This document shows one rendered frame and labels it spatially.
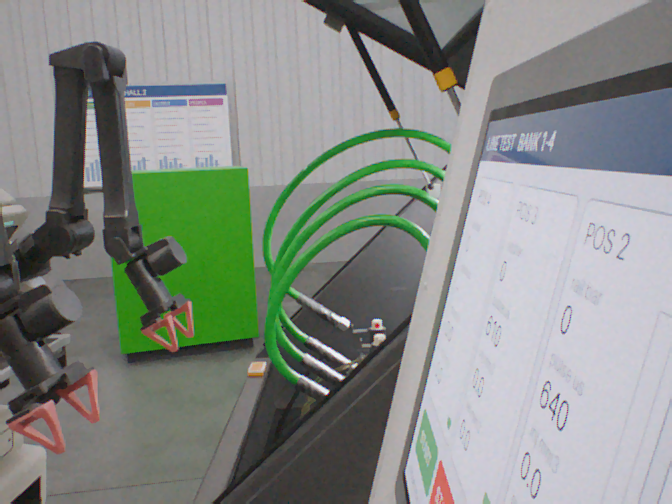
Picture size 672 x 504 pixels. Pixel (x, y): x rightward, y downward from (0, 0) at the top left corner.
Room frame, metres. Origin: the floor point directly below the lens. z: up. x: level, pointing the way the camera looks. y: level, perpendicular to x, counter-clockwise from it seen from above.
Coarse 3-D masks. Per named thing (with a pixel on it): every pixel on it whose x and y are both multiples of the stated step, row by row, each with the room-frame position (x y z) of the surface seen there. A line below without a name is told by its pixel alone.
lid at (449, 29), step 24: (312, 0) 1.25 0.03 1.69; (336, 0) 1.22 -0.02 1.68; (360, 0) 1.12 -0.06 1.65; (384, 0) 1.04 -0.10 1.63; (432, 0) 0.90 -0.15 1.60; (456, 0) 0.85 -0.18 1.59; (480, 0) 0.80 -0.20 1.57; (336, 24) 1.27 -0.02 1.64; (360, 24) 1.24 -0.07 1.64; (384, 24) 1.20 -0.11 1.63; (408, 24) 1.10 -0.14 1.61; (432, 24) 1.02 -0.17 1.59; (456, 24) 0.95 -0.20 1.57; (408, 48) 1.24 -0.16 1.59; (456, 48) 1.01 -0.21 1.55; (456, 72) 1.18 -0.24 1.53
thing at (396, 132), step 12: (372, 132) 0.95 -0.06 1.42; (384, 132) 0.95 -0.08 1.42; (396, 132) 0.95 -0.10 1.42; (408, 132) 0.94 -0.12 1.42; (420, 132) 0.95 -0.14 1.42; (348, 144) 0.95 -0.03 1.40; (444, 144) 0.94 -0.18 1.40; (324, 156) 0.95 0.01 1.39; (312, 168) 0.95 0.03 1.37; (300, 180) 0.95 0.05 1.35; (288, 192) 0.95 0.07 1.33; (276, 204) 0.95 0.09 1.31; (276, 216) 0.95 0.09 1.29; (264, 228) 0.96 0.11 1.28; (264, 240) 0.95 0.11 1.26; (264, 252) 0.95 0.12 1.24
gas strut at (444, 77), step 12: (408, 0) 0.62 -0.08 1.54; (408, 12) 0.62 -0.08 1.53; (420, 12) 0.62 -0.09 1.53; (420, 24) 0.62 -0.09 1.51; (420, 36) 0.62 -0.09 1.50; (432, 36) 0.62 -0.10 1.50; (432, 48) 0.62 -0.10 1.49; (432, 60) 0.62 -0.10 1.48; (444, 60) 0.63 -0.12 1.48; (432, 72) 0.63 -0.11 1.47; (444, 72) 0.62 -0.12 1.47; (444, 84) 0.62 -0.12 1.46; (456, 96) 0.63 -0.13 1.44; (456, 108) 0.63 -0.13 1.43
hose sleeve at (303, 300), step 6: (300, 294) 0.95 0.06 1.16; (300, 300) 0.95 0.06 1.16; (306, 300) 0.95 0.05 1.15; (312, 300) 0.95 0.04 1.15; (306, 306) 0.95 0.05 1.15; (312, 306) 0.95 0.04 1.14; (318, 306) 0.95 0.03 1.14; (318, 312) 0.95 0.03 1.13; (324, 312) 0.95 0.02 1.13; (330, 312) 0.95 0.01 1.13; (324, 318) 0.95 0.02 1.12; (330, 318) 0.95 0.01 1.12; (336, 318) 0.95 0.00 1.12; (336, 324) 0.95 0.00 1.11
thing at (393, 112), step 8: (344, 24) 1.28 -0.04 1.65; (352, 24) 1.27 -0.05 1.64; (352, 32) 1.27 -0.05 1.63; (360, 40) 1.27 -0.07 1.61; (360, 48) 1.27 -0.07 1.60; (368, 56) 1.27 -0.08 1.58; (368, 64) 1.27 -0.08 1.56; (376, 72) 1.27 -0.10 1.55; (376, 80) 1.27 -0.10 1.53; (384, 88) 1.26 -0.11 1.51; (384, 96) 1.26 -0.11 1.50; (392, 104) 1.26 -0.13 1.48; (392, 112) 1.26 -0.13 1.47; (392, 120) 1.27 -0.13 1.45; (408, 144) 1.26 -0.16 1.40; (424, 176) 1.26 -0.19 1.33; (432, 184) 1.25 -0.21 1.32; (432, 192) 1.25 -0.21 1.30
